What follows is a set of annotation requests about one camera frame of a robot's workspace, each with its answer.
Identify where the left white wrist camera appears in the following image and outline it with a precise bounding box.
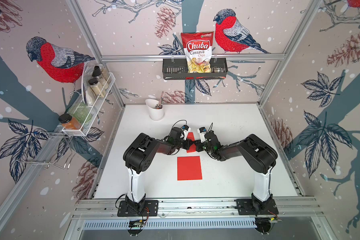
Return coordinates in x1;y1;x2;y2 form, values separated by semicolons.
181;125;191;141

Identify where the green contents glass jar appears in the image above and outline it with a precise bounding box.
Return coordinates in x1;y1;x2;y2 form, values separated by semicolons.
67;103;93;125

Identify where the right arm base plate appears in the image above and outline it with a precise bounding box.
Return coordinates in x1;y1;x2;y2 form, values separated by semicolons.
235;198;279;216

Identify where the white wire spice rack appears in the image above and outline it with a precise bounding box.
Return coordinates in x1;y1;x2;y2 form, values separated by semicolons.
63;62;116;137

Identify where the black-lid spice jar upper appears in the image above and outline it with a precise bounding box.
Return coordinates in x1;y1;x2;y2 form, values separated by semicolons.
92;65;109;85

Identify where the white utensil cup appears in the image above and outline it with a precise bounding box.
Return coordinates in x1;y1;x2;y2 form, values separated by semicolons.
145;99;165;121

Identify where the Chuba cassava chips bag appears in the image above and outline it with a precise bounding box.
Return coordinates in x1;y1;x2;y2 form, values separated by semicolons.
181;32;214;74

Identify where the wooden utensil in cup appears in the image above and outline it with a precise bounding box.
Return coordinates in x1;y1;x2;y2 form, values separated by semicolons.
155;91;164;109

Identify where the chrome wire hook rack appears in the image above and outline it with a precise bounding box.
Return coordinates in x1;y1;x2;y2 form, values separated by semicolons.
16;133;76;170

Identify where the black-lid spice jar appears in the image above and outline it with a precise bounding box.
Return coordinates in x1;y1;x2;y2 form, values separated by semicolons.
88;78;106;98
92;65;109;85

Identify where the aluminium mounting rail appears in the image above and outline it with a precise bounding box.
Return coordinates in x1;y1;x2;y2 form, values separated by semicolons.
64;197;336;240

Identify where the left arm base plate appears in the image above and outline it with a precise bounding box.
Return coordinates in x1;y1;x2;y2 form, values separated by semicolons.
117;200;159;217

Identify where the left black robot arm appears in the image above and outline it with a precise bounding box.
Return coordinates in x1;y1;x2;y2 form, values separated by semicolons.
123;125;193;214

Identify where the orange spice jar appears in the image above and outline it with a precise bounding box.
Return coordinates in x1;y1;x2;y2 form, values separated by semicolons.
59;113;82;130

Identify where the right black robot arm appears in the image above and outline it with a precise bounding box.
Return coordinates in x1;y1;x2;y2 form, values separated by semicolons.
193;130;278;214

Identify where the black-lid spice jar lower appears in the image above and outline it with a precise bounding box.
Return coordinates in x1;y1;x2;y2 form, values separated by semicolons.
88;78;106;98

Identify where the black wire wall basket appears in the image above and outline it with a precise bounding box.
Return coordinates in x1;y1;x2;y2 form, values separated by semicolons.
163;58;228;80

